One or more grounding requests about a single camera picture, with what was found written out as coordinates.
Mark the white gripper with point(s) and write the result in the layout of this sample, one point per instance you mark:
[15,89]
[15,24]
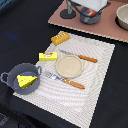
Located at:
[92,4]

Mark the red toy tomato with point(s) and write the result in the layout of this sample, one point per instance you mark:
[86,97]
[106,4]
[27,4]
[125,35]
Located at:
[90,12]

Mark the toy bread loaf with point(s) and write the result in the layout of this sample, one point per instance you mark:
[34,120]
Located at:
[60,38]

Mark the yellow butter box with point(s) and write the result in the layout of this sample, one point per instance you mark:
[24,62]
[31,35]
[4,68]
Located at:
[48,56]

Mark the grey toy pot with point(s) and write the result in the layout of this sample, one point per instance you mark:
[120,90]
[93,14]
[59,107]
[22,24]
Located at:
[24,69]

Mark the yellow toy cheese wedge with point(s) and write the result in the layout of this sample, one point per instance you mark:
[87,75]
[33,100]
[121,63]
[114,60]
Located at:
[26,81]

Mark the grey toy saucepan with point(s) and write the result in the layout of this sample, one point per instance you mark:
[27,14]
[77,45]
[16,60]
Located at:
[89,19]

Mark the beige bowl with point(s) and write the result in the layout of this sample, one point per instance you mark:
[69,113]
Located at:
[122,15]

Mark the round beige plate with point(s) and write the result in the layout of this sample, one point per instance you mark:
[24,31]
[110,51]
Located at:
[69,66]

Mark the knife with wooden handle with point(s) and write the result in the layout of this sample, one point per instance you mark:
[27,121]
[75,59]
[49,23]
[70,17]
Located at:
[80,56]

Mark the fork with wooden handle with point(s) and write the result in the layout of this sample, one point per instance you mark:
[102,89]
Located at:
[67,81]

